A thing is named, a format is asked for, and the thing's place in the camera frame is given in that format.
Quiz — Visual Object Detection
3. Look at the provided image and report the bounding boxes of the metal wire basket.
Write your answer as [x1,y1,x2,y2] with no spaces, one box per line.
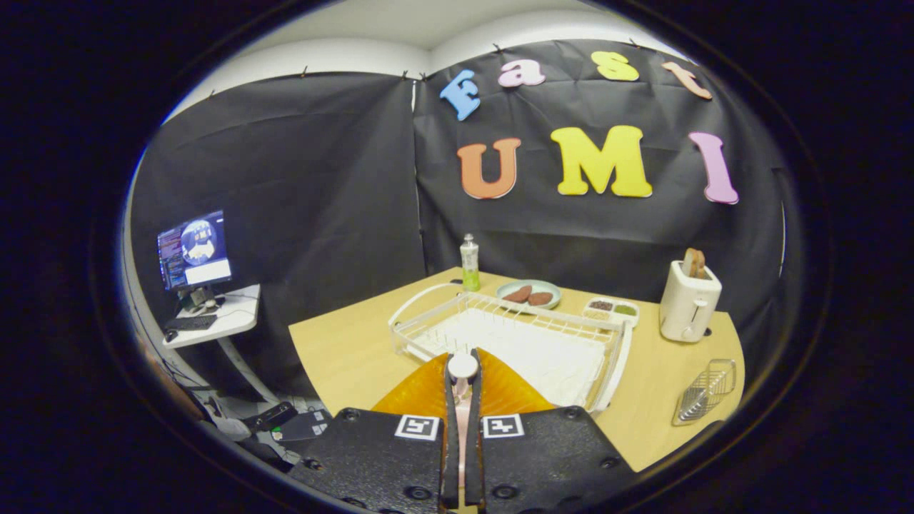
[671,358,738,427]

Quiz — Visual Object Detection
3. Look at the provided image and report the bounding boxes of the computer monitor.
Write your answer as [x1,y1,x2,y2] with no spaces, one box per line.
[157,210,233,292]

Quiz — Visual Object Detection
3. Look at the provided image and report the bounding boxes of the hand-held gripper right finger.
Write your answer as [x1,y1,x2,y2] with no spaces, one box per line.
[466,348,638,511]

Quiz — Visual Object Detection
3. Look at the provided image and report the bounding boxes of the black box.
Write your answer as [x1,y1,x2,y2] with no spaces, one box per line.
[246,401,299,433]

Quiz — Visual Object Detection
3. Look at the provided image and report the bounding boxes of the pink plate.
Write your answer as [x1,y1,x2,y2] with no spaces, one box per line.
[454,378,472,493]

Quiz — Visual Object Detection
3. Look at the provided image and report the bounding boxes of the white side desk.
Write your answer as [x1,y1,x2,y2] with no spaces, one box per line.
[163,284,279,404]

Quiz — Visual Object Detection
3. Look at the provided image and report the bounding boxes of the white divided grain dish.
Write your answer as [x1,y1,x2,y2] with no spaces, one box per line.
[583,296,641,328]

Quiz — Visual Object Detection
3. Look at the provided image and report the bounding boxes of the white wire dish rack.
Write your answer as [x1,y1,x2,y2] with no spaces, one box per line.
[388,283,633,415]

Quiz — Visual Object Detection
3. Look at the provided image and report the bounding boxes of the green dish soap bottle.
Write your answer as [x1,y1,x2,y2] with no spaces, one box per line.
[460,233,481,292]

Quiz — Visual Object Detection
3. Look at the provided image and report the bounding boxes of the white drain mat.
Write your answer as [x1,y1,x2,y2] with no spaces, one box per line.
[418,308,608,406]

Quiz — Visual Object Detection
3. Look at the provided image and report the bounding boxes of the white toaster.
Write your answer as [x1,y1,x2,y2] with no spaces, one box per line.
[659,260,723,343]

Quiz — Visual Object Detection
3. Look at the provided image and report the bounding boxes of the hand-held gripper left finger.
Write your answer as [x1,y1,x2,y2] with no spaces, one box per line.
[289,350,461,512]

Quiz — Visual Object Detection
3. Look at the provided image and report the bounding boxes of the light green plate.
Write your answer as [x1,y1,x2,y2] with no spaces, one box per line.
[496,279,562,311]

